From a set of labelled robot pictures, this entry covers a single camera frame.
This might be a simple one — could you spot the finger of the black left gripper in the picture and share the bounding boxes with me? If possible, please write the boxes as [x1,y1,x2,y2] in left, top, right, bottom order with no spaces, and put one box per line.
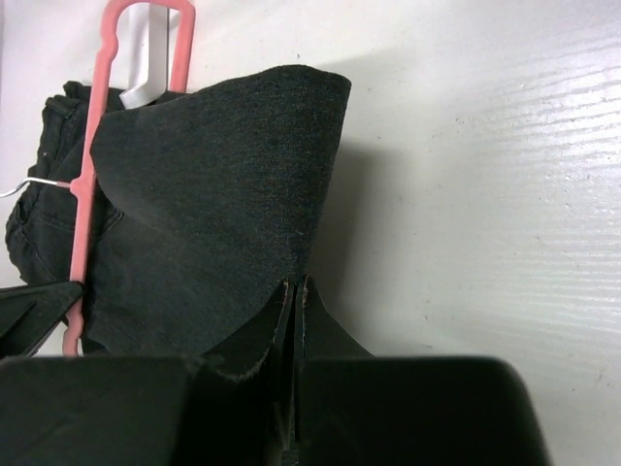
[1,282,84,358]

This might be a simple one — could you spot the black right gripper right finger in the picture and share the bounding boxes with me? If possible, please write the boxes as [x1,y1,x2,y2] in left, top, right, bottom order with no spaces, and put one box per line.
[294,276,377,465]

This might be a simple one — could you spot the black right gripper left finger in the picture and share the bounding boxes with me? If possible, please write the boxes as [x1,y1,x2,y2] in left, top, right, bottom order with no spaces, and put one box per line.
[198,281,293,465]

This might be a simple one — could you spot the black denim trousers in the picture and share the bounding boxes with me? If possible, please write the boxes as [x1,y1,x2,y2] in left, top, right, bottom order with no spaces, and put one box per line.
[4,63,352,380]

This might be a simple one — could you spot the pink plastic hanger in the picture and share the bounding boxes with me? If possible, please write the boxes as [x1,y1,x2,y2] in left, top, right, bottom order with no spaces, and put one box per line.
[0,0,198,357]

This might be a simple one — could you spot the white metal clothes rack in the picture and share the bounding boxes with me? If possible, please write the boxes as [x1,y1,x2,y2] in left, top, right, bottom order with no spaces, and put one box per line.
[120,1,186,109]

